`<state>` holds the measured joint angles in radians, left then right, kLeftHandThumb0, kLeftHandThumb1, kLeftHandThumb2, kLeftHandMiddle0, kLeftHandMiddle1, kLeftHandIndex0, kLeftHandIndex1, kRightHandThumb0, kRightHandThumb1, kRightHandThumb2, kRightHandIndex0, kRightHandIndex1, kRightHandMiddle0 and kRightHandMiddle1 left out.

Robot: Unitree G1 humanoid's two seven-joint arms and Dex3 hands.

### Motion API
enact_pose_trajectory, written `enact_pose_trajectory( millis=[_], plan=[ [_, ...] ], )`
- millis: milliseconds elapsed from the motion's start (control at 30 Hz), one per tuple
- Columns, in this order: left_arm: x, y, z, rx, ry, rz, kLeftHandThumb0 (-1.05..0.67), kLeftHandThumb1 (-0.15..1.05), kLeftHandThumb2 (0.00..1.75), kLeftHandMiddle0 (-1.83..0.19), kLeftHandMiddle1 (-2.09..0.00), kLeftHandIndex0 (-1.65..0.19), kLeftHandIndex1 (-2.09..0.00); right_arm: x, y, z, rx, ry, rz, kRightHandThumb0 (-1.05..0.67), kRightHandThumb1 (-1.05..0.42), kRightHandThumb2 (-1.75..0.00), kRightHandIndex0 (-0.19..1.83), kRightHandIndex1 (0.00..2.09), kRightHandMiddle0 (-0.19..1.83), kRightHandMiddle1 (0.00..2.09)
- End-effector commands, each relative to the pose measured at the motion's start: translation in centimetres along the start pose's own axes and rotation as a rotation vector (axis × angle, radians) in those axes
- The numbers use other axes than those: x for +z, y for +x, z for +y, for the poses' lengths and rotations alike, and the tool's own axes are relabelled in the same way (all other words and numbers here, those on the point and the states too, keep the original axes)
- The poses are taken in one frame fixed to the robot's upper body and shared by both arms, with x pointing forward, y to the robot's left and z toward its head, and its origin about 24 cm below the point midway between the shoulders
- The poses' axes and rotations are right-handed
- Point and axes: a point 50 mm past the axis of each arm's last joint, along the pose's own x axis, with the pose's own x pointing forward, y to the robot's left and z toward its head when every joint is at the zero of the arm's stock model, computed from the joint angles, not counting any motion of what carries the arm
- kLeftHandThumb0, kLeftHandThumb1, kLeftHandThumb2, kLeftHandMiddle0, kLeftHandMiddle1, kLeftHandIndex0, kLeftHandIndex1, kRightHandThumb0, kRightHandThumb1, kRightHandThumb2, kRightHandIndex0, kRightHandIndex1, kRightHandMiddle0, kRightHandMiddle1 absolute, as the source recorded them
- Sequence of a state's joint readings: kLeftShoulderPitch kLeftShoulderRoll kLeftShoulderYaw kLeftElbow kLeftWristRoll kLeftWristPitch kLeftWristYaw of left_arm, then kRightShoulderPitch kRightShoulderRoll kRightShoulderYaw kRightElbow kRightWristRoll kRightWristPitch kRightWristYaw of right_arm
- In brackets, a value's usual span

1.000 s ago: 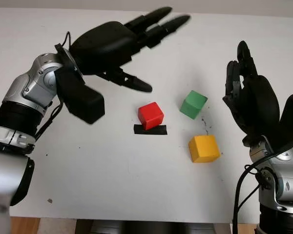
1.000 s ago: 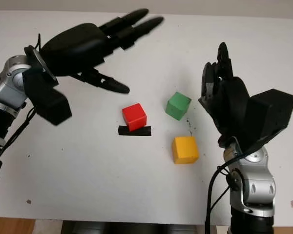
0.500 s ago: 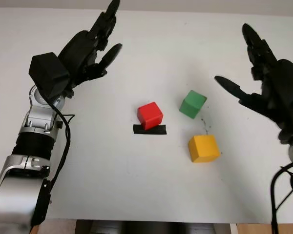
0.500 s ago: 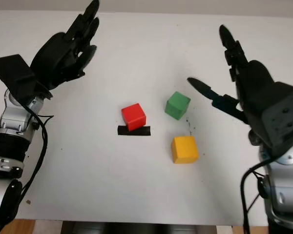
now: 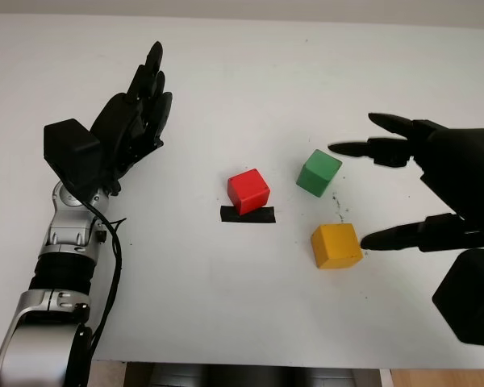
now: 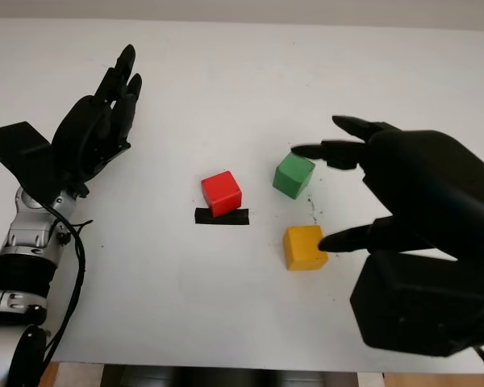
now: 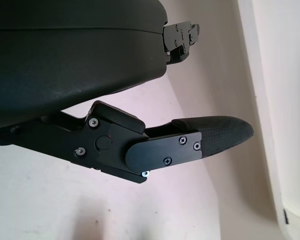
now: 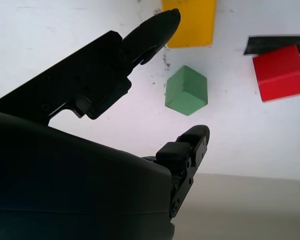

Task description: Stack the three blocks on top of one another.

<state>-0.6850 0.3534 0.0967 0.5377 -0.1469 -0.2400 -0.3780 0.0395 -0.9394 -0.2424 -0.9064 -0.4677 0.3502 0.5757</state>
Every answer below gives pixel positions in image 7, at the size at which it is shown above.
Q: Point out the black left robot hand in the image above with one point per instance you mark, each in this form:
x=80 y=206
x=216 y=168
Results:
x=65 y=62

